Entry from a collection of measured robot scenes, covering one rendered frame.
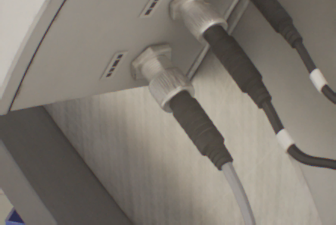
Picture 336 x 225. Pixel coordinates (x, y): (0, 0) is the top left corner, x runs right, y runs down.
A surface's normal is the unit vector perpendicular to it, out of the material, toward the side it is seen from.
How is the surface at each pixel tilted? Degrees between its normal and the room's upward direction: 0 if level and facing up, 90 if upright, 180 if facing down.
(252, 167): 90
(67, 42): 132
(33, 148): 37
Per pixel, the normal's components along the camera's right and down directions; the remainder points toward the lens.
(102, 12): 0.52, 0.72
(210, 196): -0.74, 0.12
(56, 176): 0.40, -0.71
